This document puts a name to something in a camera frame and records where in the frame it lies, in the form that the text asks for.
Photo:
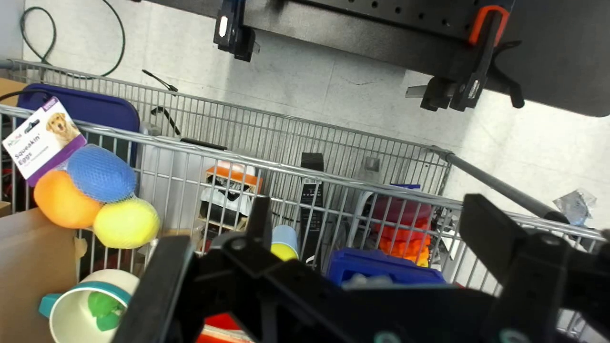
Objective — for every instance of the blue plastic bin tray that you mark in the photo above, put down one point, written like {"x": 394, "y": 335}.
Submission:
{"x": 388, "y": 263}

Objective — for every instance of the purple white ball label card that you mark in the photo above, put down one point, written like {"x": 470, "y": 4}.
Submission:
{"x": 41, "y": 139}

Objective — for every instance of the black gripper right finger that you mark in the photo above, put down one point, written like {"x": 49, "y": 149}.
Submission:
{"x": 535, "y": 267}

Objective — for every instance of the black perforated work table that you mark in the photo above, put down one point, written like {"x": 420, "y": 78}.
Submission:
{"x": 560, "y": 57}

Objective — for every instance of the white round plastic disc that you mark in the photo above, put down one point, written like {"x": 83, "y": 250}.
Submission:
{"x": 369, "y": 278}

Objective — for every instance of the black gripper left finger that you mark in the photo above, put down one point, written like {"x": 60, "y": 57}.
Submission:
{"x": 155, "y": 292}

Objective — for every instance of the orange foam ball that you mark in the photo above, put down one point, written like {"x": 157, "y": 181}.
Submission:
{"x": 60, "y": 202}

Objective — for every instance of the green toy in cup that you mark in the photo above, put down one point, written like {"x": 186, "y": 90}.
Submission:
{"x": 106, "y": 311}

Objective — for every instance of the red orange plastic item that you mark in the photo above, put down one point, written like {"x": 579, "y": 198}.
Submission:
{"x": 403, "y": 221}

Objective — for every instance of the orange white package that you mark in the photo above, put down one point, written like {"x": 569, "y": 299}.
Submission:
{"x": 232, "y": 183}

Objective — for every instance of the brown cardboard box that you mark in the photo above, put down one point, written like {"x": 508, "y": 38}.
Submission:
{"x": 32, "y": 273}

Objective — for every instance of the yellow foam ball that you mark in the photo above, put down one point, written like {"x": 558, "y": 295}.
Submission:
{"x": 127, "y": 223}

